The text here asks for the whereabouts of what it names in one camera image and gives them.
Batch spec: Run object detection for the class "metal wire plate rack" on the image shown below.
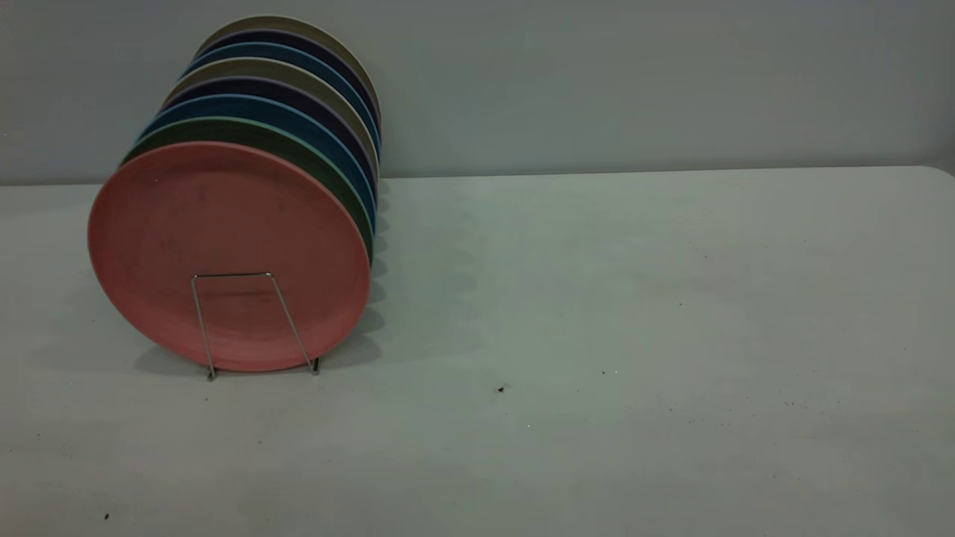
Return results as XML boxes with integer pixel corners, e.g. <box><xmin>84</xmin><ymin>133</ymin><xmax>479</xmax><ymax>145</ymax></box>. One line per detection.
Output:
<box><xmin>191</xmin><ymin>272</ymin><xmax>322</xmax><ymax>381</ymax></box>

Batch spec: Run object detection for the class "beige plate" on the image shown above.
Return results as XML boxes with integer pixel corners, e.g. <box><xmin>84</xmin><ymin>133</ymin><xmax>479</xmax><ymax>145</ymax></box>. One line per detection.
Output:
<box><xmin>164</xmin><ymin>57</ymin><xmax>380</xmax><ymax>176</ymax></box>
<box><xmin>198</xmin><ymin>16</ymin><xmax>383</xmax><ymax>124</ymax></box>

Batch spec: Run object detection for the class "green plate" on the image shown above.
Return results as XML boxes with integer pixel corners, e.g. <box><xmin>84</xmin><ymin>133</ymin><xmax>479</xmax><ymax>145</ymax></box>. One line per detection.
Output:
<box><xmin>122</xmin><ymin>117</ymin><xmax>374</xmax><ymax>262</ymax></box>

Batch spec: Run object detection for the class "dark purple plate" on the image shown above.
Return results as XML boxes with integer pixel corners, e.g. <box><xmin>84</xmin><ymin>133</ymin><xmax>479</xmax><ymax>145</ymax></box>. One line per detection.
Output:
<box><xmin>160</xmin><ymin>77</ymin><xmax>378</xmax><ymax>187</ymax></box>
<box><xmin>195</xmin><ymin>30</ymin><xmax>381</xmax><ymax>139</ymax></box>

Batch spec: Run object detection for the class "pink plate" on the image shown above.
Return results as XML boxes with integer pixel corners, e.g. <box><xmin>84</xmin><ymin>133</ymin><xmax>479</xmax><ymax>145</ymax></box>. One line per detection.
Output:
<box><xmin>88</xmin><ymin>142</ymin><xmax>372</xmax><ymax>372</ymax></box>

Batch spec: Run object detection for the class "teal blue plate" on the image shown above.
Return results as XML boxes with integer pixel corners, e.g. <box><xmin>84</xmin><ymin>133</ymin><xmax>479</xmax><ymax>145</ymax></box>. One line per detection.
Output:
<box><xmin>183</xmin><ymin>42</ymin><xmax>381</xmax><ymax>157</ymax></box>
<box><xmin>138</xmin><ymin>95</ymin><xmax>376</xmax><ymax>232</ymax></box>

